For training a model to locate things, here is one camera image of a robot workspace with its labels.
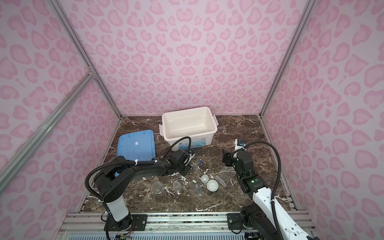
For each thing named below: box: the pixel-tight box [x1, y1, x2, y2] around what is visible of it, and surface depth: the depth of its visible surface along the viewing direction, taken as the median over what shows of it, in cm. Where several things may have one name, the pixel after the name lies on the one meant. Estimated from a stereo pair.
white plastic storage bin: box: [159, 106, 219, 152], surface depth 103 cm
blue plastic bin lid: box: [115, 129, 156, 178], surface depth 105 cm
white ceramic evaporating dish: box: [206, 179, 219, 192], surface depth 86 cm
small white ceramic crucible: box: [201, 174, 209, 183], surface depth 87 cm
